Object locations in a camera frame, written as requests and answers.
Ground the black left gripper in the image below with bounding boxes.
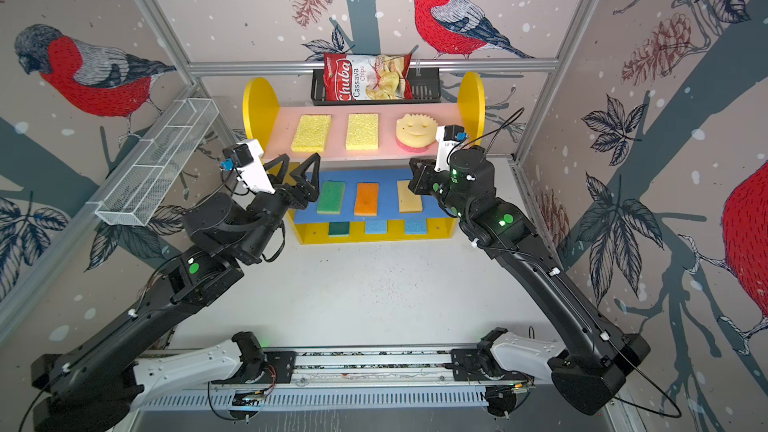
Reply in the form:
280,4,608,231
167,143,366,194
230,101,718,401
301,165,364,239
238,151,318,262

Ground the pale orange sponge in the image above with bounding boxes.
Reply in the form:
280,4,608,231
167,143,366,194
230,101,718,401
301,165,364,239
397,180,423,214

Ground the light green scrub sponge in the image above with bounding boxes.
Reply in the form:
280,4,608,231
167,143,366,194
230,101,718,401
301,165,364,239
316,181,346,215

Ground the light blue sponge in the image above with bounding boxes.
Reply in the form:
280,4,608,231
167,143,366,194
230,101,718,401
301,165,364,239
404,219,428,235
365,219,388,235

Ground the yellow smiley face sponge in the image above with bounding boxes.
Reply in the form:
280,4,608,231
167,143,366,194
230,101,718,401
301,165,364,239
395,114,438,153

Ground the dark green scrub sponge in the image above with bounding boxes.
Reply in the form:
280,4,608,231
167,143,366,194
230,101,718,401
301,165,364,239
328,222,350,237

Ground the yellow sponge front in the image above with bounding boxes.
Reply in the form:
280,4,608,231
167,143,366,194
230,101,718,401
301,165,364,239
345,113,379,151

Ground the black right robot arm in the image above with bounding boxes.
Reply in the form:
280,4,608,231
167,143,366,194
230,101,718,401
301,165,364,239
409,146,650,415

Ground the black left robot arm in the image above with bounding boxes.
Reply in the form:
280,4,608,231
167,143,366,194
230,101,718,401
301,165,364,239
25,153,321,431

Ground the yellow shelf unit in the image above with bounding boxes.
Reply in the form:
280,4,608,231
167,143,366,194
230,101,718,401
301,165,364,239
243,72,486,245

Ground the red cassava chips bag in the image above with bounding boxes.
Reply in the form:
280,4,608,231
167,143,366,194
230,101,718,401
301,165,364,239
323,53,413,102

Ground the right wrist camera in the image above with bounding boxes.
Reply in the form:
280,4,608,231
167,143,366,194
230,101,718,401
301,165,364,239
434,125,468,172

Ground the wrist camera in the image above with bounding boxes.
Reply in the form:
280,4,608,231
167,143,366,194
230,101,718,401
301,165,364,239
221,139,275,194
434,125,468,172

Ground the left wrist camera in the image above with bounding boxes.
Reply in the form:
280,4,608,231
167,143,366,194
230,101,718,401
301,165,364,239
221,139,275,194

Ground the white mesh wall basket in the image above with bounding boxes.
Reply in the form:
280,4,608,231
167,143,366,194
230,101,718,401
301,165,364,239
95,98,219,226

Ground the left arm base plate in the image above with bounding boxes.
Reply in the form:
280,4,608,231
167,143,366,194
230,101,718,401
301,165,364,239
213,350,297,386

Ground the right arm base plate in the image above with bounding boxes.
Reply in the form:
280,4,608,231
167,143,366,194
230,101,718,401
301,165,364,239
446,348,533,383

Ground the aluminium front rail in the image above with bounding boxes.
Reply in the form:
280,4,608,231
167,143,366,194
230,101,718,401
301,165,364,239
133,334,566,393

